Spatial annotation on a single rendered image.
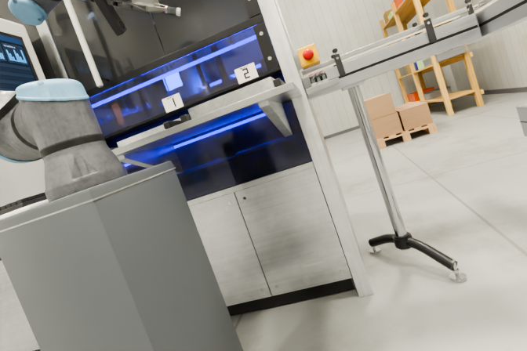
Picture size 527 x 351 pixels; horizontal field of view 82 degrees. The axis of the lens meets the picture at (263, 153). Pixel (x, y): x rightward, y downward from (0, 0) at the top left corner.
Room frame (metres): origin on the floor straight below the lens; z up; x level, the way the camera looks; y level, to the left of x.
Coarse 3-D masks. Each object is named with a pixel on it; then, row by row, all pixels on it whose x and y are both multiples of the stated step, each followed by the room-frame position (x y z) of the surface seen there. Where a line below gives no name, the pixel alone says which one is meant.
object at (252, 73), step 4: (248, 64) 1.23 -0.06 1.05; (252, 64) 1.22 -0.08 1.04; (240, 68) 1.23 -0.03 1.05; (244, 68) 1.23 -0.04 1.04; (248, 68) 1.23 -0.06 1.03; (252, 68) 1.22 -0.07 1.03; (236, 72) 1.24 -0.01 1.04; (240, 72) 1.23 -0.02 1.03; (244, 72) 1.23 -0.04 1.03; (252, 72) 1.22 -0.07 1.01; (256, 72) 1.22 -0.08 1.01; (236, 76) 1.24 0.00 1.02; (240, 76) 1.24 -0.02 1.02; (244, 76) 1.23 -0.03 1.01; (248, 76) 1.23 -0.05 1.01; (252, 76) 1.23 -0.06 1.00; (256, 76) 1.22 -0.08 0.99; (240, 80) 1.24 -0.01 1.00; (244, 80) 1.23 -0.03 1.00; (248, 80) 1.23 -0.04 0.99
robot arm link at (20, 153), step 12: (0, 96) 0.64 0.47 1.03; (12, 96) 0.65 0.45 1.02; (0, 108) 0.62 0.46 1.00; (12, 108) 0.64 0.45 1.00; (0, 120) 0.62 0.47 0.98; (0, 132) 0.63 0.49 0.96; (12, 132) 0.62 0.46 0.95; (0, 144) 0.64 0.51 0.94; (12, 144) 0.64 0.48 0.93; (24, 144) 0.63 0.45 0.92; (0, 156) 0.68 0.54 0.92; (12, 156) 0.67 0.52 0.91; (24, 156) 0.67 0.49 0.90; (36, 156) 0.68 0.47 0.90
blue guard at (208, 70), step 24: (264, 24) 1.20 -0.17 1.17; (216, 48) 1.25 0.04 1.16; (240, 48) 1.23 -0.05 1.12; (168, 72) 1.30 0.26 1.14; (192, 72) 1.28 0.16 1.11; (216, 72) 1.26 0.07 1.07; (264, 72) 1.22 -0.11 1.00; (96, 96) 1.37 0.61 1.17; (120, 96) 1.35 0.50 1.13; (144, 96) 1.33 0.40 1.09; (168, 96) 1.31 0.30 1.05; (192, 96) 1.28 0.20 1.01; (120, 120) 1.36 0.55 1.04
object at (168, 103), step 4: (172, 96) 1.30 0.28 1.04; (176, 96) 1.30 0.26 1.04; (164, 100) 1.31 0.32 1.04; (168, 100) 1.30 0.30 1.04; (172, 100) 1.30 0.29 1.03; (176, 100) 1.30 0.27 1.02; (180, 100) 1.29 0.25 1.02; (164, 104) 1.31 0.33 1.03; (168, 104) 1.31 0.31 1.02; (172, 104) 1.30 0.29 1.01; (176, 104) 1.30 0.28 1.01; (180, 104) 1.29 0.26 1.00; (168, 108) 1.31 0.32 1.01; (172, 108) 1.30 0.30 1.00; (176, 108) 1.30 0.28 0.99; (168, 112) 1.31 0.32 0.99
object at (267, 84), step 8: (264, 80) 0.84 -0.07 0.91; (272, 80) 0.85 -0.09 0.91; (248, 88) 0.85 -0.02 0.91; (256, 88) 0.85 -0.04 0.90; (264, 88) 0.84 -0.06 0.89; (272, 88) 0.84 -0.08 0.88; (224, 96) 0.87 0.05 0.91; (232, 96) 0.86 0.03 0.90; (240, 96) 0.86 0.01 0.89; (248, 96) 0.86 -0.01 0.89; (200, 104) 0.89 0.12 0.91; (208, 104) 0.88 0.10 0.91; (216, 104) 0.88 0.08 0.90; (224, 104) 0.87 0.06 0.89; (192, 112) 0.89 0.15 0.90; (200, 112) 0.89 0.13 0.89; (208, 112) 0.88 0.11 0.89
